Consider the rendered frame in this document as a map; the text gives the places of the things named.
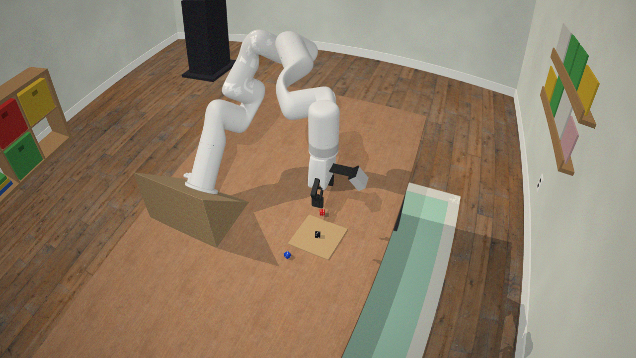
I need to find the tan flat mat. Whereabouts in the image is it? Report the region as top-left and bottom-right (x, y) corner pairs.
(288, 215), (348, 260)

